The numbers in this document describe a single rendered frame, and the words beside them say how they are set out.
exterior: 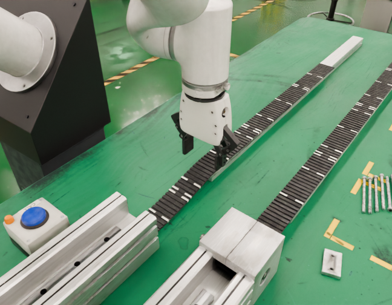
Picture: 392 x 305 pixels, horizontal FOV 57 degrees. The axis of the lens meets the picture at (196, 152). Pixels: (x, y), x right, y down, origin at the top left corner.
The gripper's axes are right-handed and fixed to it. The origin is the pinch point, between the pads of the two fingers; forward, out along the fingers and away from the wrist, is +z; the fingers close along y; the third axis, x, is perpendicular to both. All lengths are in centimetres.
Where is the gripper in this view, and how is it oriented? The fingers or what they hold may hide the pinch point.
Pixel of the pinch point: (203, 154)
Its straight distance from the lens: 76.6
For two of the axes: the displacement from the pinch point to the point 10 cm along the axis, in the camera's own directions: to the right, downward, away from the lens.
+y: -7.9, -3.9, 4.8
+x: -6.2, 4.9, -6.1
